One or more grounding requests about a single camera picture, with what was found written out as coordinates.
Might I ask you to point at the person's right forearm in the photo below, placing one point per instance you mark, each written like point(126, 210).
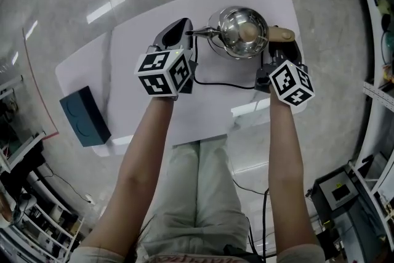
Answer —
point(289, 163)

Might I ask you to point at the white side table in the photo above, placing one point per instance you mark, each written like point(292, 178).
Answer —
point(24, 148)

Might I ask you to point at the person's light trousers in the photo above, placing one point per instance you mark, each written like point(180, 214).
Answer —
point(200, 194)

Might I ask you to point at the dark teal box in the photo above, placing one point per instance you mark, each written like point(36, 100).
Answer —
point(83, 120)

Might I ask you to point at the red floor tape line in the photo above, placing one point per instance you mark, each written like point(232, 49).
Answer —
point(57, 132)

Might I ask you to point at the dark equipment cabinet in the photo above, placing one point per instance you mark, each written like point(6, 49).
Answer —
point(338, 194)

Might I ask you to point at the person's grey printed shirt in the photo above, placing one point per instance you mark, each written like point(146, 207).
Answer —
point(92, 257)

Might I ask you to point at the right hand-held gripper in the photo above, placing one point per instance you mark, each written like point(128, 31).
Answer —
point(289, 80)

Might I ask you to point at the white shelving unit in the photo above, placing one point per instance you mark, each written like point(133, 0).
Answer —
point(375, 120)

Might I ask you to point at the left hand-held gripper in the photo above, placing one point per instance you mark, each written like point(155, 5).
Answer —
point(154, 63)

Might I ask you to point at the white low coffee table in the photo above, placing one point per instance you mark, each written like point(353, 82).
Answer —
point(215, 107)

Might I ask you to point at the person's left forearm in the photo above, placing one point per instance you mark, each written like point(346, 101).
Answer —
point(132, 169)

